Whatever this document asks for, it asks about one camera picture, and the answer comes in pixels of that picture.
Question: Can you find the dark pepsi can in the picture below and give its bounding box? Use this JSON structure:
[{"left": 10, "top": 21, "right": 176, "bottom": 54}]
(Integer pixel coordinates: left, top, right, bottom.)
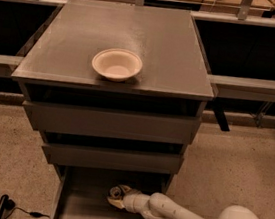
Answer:
[{"left": 109, "top": 186, "right": 123, "bottom": 199}]

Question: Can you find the grey metal table frame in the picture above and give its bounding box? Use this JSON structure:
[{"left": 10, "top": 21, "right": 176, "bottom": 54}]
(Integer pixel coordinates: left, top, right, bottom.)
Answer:
[{"left": 0, "top": 0, "right": 275, "bottom": 140}]

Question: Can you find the black floor cable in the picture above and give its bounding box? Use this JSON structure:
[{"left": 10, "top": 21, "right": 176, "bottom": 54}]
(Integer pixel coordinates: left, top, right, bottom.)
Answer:
[{"left": 5, "top": 204, "right": 52, "bottom": 219}]

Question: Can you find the middle grey drawer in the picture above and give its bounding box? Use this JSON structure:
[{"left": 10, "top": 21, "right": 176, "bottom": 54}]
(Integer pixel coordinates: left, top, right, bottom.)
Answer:
[{"left": 42, "top": 144, "right": 184, "bottom": 174}]

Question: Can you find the top grey drawer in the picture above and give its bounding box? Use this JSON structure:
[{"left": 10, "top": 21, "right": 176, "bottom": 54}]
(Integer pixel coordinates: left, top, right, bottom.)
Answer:
[{"left": 23, "top": 101, "right": 201, "bottom": 145}]

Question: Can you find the bottom grey open drawer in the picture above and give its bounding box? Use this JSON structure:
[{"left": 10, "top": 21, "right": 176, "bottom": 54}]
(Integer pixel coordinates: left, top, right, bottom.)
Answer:
[{"left": 51, "top": 167, "right": 166, "bottom": 219}]

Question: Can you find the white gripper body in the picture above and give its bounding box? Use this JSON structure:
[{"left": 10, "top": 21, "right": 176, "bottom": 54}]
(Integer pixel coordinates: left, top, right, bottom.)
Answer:
[{"left": 122, "top": 193, "right": 150, "bottom": 214}]

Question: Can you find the black power adapter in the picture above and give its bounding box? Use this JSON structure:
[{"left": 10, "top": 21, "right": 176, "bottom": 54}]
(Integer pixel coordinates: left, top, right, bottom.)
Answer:
[{"left": 0, "top": 194, "right": 15, "bottom": 219}]

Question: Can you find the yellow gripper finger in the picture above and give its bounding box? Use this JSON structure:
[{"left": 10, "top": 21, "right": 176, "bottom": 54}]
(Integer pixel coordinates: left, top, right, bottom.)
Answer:
[
  {"left": 118, "top": 184, "right": 140, "bottom": 196},
  {"left": 107, "top": 196, "right": 125, "bottom": 209}
]

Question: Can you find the white paper bowl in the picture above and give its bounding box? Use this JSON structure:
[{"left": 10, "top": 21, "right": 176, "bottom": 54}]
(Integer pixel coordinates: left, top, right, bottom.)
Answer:
[{"left": 91, "top": 48, "right": 143, "bottom": 82}]

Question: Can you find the grey drawer cabinet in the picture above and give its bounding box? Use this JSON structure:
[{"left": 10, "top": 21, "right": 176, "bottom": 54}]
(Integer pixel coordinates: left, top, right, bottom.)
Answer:
[{"left": 0, "top": 0, "right": 225, "bottom": 219}]

